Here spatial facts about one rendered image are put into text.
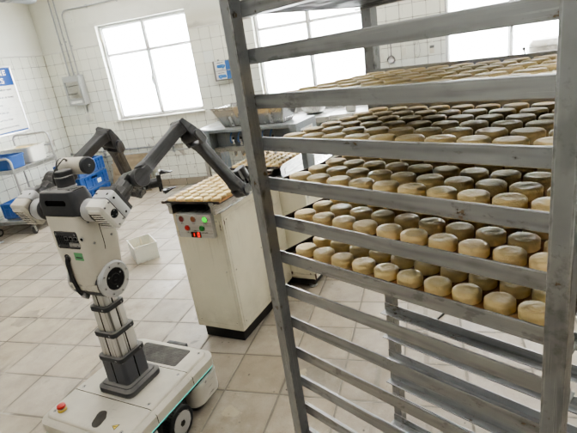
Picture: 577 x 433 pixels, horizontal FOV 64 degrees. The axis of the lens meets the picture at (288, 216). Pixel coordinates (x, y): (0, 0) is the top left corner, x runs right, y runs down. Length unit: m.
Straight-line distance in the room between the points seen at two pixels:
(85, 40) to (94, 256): 5.75
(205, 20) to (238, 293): 4.50
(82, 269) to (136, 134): 5.34
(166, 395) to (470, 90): 1.87
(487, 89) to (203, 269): 2.26
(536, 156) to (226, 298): 2.27
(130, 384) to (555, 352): 1.88
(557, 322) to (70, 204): 1.65
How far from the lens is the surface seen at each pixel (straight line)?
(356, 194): 0.86
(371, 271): 0.98
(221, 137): 3.31
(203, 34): 6.55
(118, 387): 2.33
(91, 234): 1.97
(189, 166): 6.95
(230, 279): 2.67
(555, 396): 0.81
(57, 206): 2.00
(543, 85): 0.67
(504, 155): 0.70
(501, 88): 0.69
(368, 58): 1.31
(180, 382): 2.30
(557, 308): 0.73
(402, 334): 0.94
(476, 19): 0.70
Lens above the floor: 1.58
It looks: 19 degrees down
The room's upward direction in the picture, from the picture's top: 9 degrees counter-clockwise
